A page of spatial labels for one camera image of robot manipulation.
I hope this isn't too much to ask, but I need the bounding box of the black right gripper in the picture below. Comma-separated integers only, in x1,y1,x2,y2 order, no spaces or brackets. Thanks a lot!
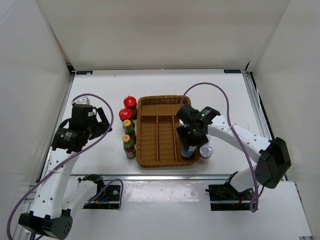
176,123,209,153

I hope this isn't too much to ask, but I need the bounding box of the silver-lid blue-label spice jar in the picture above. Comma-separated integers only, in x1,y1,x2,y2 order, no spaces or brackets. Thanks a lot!
180,146,197,161

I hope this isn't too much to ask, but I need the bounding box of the white-lid dark sauce jar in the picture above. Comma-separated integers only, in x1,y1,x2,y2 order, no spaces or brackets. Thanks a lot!
198,144,213,164

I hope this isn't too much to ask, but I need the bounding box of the yellow-cap green-label sauce bottle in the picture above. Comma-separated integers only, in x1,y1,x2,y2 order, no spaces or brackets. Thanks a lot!
123,119,136,142

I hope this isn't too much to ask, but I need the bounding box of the red-lid chili jar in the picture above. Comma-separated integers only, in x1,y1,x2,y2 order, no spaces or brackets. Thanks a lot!
118,108,135,127

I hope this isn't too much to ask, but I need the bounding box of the red-lid sauce jar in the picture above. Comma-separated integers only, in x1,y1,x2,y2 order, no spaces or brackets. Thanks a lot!
123,95,138,120

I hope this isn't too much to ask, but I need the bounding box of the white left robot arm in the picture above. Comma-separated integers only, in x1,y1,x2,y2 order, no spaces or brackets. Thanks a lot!
18,103,124,240

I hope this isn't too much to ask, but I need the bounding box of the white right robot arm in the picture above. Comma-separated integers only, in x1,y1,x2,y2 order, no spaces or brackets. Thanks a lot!
176,104,292,200

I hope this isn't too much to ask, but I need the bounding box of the brown wicker basket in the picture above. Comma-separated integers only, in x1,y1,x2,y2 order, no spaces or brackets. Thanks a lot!
136,95,199,168

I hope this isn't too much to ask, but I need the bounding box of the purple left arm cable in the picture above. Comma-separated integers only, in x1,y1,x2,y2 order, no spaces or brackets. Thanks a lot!
6,93,124,238

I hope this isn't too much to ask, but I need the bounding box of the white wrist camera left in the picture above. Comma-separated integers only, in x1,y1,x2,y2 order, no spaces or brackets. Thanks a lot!
71,96,90,106

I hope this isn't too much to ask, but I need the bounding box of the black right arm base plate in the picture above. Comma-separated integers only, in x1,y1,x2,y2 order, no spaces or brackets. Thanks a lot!
205,171,254,212

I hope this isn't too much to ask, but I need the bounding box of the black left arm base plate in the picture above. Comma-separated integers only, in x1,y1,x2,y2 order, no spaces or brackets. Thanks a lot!
77,174,124,210

